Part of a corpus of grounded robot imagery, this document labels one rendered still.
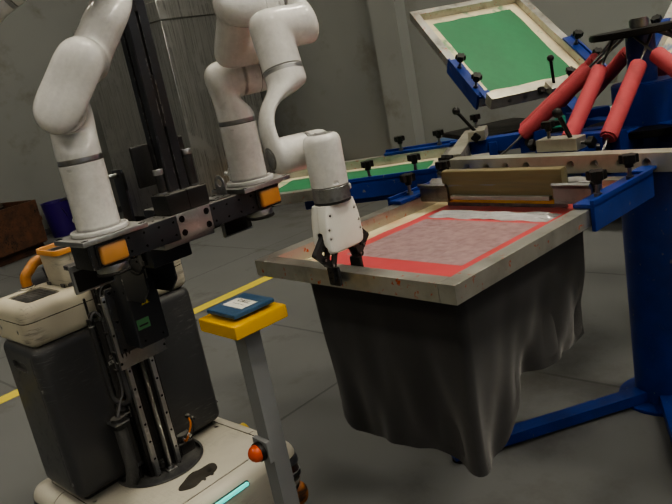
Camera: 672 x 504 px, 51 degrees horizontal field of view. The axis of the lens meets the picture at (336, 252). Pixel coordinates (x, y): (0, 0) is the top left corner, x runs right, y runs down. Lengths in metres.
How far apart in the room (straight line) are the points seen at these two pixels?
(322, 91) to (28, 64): 3.82
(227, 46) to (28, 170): 7.86
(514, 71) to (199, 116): 4.50
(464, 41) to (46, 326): 2.23
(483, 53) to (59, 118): 2.24
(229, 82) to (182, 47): 5.43
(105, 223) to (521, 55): 2.25
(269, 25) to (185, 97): 5.70
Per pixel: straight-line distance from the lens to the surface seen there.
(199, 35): 7.36
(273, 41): 1.46
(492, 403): 1.52
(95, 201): 1.57
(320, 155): 1.35
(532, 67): 3.27
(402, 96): 6.79
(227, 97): 1.79
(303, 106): 7.91
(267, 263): 1.61
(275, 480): 1.57
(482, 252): 1.51
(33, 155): 9.50
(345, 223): 1.39
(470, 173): 1.87
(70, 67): 1.48
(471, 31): 3.50
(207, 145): 7.24
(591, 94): 2.34
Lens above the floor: 1.39
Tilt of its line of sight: 15 degrees down
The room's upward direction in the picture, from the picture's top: 11 degrees counter-clockwise
